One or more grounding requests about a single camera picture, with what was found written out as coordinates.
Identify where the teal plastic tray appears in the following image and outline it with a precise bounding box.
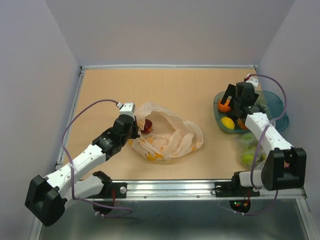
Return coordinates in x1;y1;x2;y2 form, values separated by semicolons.
213;90;289;134

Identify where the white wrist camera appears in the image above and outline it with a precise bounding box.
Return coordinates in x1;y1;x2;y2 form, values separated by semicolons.
243;74;259;89
116;102;136;119

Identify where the small toy pineapple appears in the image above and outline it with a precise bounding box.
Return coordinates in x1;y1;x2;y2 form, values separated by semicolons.
237;118;249;131

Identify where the aluminium back rail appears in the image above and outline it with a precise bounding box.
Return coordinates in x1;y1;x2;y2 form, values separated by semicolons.
80;64;258;71

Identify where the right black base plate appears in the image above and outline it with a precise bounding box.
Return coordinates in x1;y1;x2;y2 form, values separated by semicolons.
211;181;260;198

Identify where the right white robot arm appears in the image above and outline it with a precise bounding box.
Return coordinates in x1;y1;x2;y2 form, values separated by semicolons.
221;81;307;195

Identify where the aluminium rail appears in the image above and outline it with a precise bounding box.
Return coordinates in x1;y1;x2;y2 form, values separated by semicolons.
80;64;258;71
51;69;85;181
41;177;307;201

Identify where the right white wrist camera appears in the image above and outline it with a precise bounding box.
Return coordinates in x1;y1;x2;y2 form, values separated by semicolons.
243;74;259;89

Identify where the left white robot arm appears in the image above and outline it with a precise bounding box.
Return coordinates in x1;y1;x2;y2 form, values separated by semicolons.
24;114;139;227

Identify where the yellow fruit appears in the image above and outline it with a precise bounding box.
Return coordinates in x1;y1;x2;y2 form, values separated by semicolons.
220;116;235;130

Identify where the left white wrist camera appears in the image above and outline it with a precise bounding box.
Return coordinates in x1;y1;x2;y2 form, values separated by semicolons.
116;102;136;119

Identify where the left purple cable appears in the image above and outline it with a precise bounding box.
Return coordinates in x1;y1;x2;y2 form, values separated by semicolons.
61;99;133;218

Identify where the orange mandarin fruit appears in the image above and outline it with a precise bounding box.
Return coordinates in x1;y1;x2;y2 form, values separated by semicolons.
217;99;231;113

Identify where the dark red fruit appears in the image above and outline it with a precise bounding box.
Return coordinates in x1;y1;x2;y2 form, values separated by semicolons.
141;118;153;134

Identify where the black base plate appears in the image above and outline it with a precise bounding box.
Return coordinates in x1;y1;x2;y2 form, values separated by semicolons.
90;182;128;199
211;181;260;198

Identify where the aluminium left rail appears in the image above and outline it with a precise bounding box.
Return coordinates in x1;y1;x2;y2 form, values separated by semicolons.
51;69;85;181

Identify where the orange printed plastic bag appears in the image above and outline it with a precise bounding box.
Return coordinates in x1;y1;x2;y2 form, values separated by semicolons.
128;102;204;162

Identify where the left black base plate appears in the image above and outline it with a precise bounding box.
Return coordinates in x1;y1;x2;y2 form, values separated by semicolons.
90;182;128;199

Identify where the bag of green fruit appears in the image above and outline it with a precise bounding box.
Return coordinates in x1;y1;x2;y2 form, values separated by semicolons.
235;132;267;170

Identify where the aluminium front rail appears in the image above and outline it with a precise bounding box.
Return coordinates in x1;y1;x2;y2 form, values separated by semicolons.
41;177;307;201

